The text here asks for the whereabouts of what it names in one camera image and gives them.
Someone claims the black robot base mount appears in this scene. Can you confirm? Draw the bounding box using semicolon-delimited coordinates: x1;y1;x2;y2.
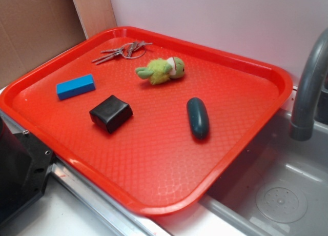
1;120;54;226

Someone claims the black square pouch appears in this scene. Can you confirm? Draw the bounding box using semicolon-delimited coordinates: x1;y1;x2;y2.
89;95;133;134

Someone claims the blue rectangular block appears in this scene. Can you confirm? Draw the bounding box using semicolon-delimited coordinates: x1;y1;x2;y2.
56;74;95;100

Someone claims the green plush frog toy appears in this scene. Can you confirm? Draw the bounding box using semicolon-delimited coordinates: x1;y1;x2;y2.
135;57;185;85

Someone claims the silver key bunch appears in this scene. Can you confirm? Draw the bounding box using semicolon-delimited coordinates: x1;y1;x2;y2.
91;41;153;65

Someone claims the brown cardboard panel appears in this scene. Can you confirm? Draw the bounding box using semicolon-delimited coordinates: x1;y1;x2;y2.
1;0;116;88

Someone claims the dark green plastic pickle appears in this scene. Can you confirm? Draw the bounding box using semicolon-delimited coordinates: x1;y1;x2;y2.
187;97;210;140

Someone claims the grey plastic sink basin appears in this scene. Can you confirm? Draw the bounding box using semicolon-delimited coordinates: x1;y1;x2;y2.
153;107;328;236

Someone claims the red plastic tray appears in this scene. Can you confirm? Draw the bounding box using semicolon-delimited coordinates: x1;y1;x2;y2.
1;27;293;216

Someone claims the grey plastic faucet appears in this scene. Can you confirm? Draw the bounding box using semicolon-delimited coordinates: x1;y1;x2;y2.
289;30;327;141

